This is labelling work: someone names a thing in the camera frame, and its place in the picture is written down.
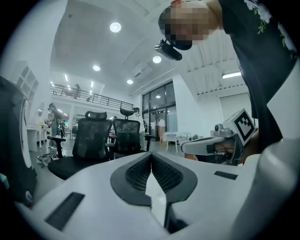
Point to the round recessed ceiling light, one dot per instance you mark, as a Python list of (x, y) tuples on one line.
[(129, 81), (96, 68), (157, 59), (115, 27)]

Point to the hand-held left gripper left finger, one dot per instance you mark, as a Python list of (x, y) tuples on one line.
[(93, 187)]

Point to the small grey gripper camera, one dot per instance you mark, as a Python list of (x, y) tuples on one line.
[(218, 127)]

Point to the white table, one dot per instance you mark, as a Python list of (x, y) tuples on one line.
[(175, 136)]

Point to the black head-mounted camera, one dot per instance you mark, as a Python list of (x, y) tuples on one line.
[(168, 51)]

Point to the person's right forearm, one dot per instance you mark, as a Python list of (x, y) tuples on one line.
[(253, 145)]

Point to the white window blind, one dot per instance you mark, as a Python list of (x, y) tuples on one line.
[(234, 105)]

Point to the white arched wall cabinet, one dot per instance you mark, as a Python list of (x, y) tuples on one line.
[(27, 79)]

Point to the white vanity desk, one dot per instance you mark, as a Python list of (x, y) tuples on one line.
[(35, 131)]

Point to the long ceiling tube light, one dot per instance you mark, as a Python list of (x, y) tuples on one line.
[(231, 75)]

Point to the person's black floral t-shirt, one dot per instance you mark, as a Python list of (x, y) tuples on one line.
[(257, 58)]

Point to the ceiling air conditioner vent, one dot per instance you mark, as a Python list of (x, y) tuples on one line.
[(141, 69)]

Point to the black framed glass doors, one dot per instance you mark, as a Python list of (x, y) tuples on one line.
[(159, 105)]

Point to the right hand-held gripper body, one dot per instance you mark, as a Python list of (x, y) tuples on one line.
[(243, 126)]

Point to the round wall mirror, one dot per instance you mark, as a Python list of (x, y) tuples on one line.
[(40, 109)]

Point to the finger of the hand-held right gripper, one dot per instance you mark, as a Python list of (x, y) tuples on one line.
[(197, 147)]

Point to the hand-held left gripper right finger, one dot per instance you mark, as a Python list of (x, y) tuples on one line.
[(206, 187)]

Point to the person's head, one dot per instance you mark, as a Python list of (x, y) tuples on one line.
[(201, 21)]

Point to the black cabinet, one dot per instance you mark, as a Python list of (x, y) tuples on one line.
[(11, 131)]

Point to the black balcony railing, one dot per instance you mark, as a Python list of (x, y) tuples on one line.
[(110, 100)]

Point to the black mesh office chair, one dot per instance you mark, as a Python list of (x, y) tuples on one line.
[(91, 140), (127, 136)]

